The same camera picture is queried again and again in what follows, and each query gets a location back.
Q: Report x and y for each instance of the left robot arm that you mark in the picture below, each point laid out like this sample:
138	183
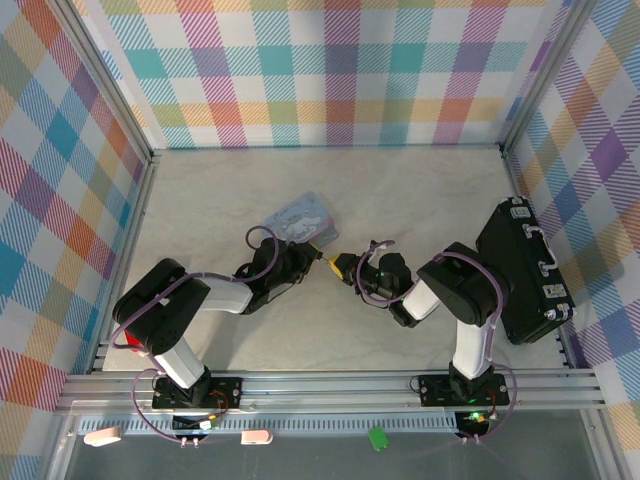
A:
165	310

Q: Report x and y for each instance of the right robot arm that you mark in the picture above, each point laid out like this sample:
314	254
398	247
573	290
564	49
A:
467	295

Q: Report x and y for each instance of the black hard case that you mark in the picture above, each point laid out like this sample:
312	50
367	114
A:
525	270

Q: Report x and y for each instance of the red object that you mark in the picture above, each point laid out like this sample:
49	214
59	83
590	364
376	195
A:
132	340

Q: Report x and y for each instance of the green plastic block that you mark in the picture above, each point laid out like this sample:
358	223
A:
378	438

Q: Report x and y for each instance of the aluminium front rail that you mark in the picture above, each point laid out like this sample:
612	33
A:
330	392

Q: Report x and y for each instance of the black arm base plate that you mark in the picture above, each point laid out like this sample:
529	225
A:
220	392
435	390

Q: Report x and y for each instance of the aluminium frame post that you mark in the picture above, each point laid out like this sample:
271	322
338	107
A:
547	75
107	80

